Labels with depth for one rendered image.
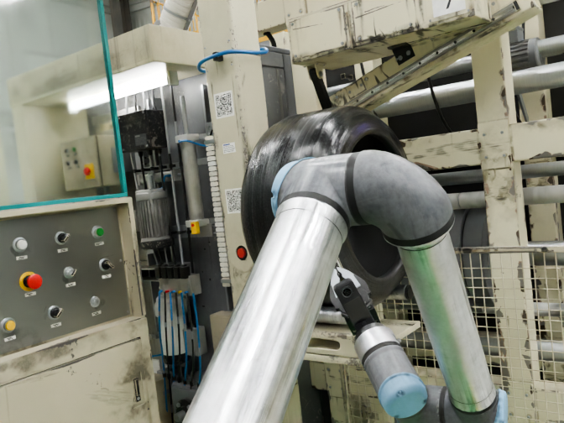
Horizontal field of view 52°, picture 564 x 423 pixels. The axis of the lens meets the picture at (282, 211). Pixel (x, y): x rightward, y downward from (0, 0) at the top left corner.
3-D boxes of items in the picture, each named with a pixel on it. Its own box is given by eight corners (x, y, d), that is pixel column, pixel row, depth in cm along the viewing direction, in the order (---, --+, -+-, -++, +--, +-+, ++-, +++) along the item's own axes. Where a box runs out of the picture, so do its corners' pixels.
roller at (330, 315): (253, 320, 166) (251, 304, 166) (263, 315, 169) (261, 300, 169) (359, 327, 145) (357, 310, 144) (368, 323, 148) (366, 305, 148)
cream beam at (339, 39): (290, 65, 189) (285, 19, 188) (331, 70, 209) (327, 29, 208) (475, 15, 152) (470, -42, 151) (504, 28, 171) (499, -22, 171)
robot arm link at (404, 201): (440, 125, 86) (514, 404, 120) (362, 137, 93) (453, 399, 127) (425, 169, 78) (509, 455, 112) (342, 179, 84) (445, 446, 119)
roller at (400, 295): (309, 297, 188) (307, 284, 188) (316, 295, 192) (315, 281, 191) (408, 301, 167) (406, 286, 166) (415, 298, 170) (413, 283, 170)
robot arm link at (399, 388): (395, 427, 116) (378, 408, 109) (370, 377, 125) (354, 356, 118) (436, 404, 115) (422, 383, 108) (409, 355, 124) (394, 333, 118)
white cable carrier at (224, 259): (222, 286, 184) (204, 137, 182) (232, 283, 188) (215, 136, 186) (232, 286, 182) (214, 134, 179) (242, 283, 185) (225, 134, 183)
